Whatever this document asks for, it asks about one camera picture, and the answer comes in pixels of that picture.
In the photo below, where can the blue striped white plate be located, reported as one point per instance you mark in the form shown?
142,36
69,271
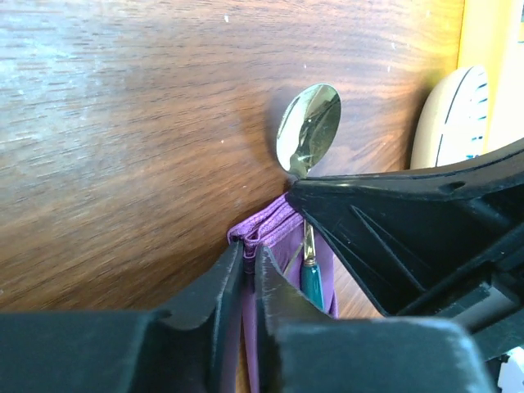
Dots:
452,126

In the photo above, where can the gold spoon green handle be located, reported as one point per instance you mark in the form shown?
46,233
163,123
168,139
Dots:
305,134

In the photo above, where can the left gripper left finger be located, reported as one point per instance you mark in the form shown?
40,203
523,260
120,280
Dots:
197,343

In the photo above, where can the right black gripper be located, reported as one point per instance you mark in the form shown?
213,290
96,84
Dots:
437,242

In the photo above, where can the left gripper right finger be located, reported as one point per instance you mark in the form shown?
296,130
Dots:
291,331

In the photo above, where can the yellow plastic tray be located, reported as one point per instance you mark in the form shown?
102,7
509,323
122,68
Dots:
492,36

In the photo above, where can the purple cloth napkin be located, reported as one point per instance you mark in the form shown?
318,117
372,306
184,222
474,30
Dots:
280,228

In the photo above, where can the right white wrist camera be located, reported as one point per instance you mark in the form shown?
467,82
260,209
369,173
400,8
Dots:
511,376

